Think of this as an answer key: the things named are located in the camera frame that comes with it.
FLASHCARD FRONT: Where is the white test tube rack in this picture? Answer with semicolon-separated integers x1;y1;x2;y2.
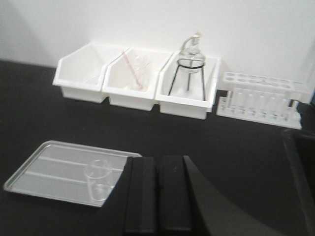
217;72;309;129

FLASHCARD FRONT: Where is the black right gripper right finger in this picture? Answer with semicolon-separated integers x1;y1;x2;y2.
159;156;260;236

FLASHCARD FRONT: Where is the white plastic bin right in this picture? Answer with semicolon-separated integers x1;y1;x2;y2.
155;51;222;119

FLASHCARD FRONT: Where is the white plastic bin left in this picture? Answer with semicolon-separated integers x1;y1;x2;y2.
53;42;128;103

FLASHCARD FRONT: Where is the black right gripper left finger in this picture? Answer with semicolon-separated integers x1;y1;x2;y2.
124;157;156;234

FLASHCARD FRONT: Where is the white plastic bin middle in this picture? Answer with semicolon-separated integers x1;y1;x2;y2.
102;48;173;111

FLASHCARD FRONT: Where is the white plastic bin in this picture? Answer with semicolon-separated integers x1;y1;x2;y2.
53;42;128;103
102;48;173;111
155;51;222;119

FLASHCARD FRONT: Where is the glass alcohol lamp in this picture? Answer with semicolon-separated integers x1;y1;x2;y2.
178;32;205;74

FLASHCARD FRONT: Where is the silver metal tray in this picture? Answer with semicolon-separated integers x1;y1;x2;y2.
3;141;141;207

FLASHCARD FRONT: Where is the clear glass beaker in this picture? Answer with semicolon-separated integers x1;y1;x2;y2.
84;159;113;202

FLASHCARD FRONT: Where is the red glass stirring rod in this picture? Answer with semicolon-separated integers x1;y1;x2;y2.
123;51;143;89

